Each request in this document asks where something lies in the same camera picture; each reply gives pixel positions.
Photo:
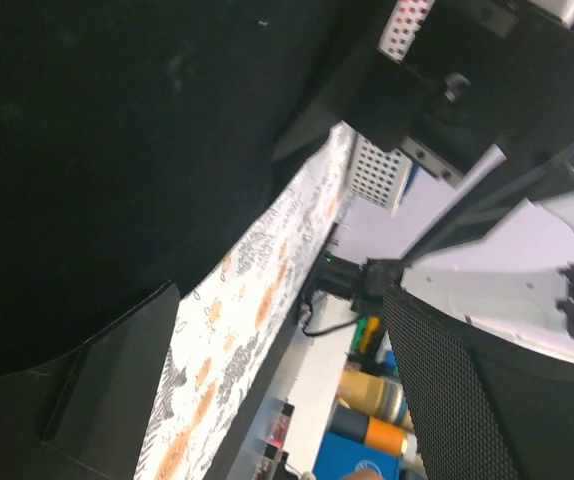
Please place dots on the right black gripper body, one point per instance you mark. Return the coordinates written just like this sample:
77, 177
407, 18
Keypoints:
445, 80

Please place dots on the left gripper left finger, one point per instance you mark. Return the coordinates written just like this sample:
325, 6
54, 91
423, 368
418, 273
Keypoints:
84, 415

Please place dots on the white laundry basket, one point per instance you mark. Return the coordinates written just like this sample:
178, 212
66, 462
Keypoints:
377, 176

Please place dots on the floral table mat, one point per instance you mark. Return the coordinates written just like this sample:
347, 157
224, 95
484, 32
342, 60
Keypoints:
226, 325

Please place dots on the black t shirt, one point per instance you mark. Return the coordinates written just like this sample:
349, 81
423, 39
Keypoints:
139, 141

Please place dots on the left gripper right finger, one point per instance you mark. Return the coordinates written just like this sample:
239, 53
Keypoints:
482, 407

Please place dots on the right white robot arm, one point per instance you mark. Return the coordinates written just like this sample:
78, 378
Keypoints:
499, 256

